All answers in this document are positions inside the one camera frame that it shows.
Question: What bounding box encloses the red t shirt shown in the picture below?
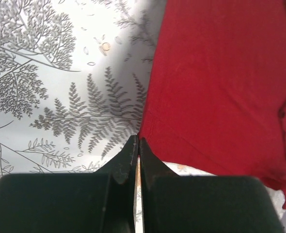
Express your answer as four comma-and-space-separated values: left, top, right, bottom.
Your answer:
139, 0, 286, 209

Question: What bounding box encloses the floral patterned table mat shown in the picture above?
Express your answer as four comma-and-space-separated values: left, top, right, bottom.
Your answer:
0, 0, 286, 233

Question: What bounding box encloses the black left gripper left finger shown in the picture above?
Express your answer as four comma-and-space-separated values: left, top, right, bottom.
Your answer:
0, 135, 139, 233

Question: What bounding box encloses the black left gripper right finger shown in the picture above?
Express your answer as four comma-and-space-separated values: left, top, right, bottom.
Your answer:
140, 139, 284, 233

